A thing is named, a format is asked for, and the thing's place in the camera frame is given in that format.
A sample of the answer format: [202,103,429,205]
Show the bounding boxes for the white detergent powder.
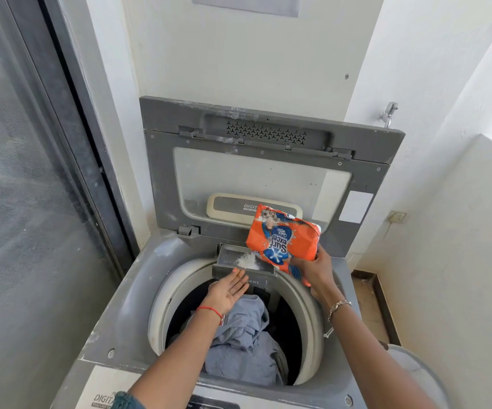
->
[235,252,260,270]

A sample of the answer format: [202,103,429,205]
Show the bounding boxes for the blue-grey clothes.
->
[167,295,289,387]

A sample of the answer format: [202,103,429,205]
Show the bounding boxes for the white tub ring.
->
[148,257,326,386]

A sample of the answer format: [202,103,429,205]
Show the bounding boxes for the blue denim sleeve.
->
[112,391,147,409]

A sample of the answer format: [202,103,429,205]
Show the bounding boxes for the grey detergent drawer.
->
[212,244,276,287]

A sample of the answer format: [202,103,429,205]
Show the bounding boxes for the grey top-load washing machine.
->
[50,228,368,409]

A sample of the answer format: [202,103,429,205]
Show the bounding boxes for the person's left hand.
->
[202,268,250,316]

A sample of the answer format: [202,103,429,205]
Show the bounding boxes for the white plastic bucket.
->
[381,344,450,409]

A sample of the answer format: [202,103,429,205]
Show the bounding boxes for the silver chain bracelet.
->
[323,300,352,339]

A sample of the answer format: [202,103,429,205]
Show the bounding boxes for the person's right forearm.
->
[314,289,438,409]

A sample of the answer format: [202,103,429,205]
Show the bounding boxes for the sliding door with mesh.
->
[0,0,141,409]

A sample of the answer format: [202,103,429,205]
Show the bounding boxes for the red thread bracelet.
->
[196,306,225,327]

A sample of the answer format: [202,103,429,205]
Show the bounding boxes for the metal wall tap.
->
[379,102,399,128]

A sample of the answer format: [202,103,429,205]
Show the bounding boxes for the white sticker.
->
[338,191,374,224]

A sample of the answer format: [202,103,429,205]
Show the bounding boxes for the person's left forearm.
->
[127,308,225,409]

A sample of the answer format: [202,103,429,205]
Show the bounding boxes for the grey washing machine lid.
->
[139,96,405,257]

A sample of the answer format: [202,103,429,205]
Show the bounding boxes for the orange detergent packet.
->
[246,204,322,287]

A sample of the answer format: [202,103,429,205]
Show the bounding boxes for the person's right hand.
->
[290,244,339,305]

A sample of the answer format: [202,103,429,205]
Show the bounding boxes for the beige lid handle plate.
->
[206,193,303,229]

